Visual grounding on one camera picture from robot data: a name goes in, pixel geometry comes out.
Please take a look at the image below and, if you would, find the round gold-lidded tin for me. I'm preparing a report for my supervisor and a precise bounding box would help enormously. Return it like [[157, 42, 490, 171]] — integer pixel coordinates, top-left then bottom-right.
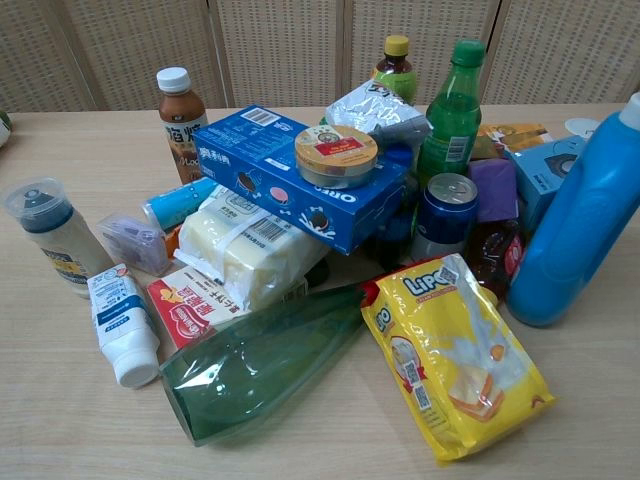
[[293, 125, 380, 190]]

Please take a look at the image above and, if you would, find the green soda bottle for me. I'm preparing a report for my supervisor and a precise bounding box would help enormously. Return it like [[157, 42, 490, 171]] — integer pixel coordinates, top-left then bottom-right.
[[416, 39, 486, 191]]

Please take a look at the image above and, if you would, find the brown milk tea bottle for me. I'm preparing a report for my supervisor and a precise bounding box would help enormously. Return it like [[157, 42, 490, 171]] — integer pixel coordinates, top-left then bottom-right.
[[156, 66, 210, 186]]

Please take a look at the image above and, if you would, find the dark red sauce bottle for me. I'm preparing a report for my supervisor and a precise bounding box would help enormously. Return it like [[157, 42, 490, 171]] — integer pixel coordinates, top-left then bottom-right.
[[465, 219, 526, 307]]

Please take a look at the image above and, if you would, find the tea bottle with yellow cap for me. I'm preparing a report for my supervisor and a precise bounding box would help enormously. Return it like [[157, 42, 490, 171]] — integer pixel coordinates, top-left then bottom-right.
[[370, 34, 418, 106]]

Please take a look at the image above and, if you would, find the large blue detergent bottle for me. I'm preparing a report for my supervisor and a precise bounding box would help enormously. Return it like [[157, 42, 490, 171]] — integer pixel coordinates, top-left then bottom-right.
[[506, 92, 640, 329]]

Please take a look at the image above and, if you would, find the blue Oreo cookie box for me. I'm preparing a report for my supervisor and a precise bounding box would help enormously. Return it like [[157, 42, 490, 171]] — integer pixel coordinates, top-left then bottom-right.
[[192, 104, 409, 257]]

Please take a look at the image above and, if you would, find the white plastic-wrapped noodle pack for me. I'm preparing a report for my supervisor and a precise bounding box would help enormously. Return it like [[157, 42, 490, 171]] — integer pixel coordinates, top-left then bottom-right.
[[173, 184, 331, 312]]

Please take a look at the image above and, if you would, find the blue drink can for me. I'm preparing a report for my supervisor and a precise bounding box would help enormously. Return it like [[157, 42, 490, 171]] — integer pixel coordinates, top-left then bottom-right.
[[411, 172, 480, 263]]

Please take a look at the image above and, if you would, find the silver foil snack bag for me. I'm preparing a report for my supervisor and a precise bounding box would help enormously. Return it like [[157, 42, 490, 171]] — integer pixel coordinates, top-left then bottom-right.
[[319, 78, 434, 151]]

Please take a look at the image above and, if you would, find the light blue cylindrical tube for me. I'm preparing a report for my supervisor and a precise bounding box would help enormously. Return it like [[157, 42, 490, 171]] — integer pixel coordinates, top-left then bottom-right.
[[141, 177, 221, 232]]

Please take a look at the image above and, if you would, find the small orange item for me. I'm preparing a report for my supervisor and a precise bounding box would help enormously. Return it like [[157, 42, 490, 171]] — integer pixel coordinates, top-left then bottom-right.
[[165, 224, 184, 259]]

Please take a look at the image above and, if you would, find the red and cream carton box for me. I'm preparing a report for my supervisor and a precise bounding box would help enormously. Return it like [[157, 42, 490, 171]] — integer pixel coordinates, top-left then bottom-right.
[[146, 265, 251, 351]]

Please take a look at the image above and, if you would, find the yellow Lipo snack bag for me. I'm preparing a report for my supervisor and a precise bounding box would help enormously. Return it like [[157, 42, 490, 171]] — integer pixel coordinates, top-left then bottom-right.
[[360, 252, 557, 463]]

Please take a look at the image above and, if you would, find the purple wrapped block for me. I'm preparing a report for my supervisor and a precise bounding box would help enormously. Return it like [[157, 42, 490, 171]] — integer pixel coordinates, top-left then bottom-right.
[[468, 158, 521, 224]]

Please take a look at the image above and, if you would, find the clear box with purple contents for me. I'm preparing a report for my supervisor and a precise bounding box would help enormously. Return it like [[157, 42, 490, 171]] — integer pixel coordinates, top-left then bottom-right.
[[96, 212, 170, 278]]

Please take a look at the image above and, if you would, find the yellow and orange packet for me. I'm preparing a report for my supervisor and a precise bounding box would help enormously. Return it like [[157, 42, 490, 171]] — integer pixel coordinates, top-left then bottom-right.
[[471, 122, 553, 162]]

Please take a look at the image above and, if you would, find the white tube with blue label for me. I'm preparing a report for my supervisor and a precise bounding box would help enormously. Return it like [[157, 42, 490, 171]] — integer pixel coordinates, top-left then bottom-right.
[[86, 263, 162, 389]]

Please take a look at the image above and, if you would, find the light blue cardboard box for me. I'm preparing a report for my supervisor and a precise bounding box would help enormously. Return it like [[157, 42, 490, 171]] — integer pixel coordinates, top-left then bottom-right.
[[504, 134, 587, 234]]

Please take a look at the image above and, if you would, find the white round disc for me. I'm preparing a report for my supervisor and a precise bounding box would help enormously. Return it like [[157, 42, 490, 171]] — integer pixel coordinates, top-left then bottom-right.
[[564, 117, 608, 141]]

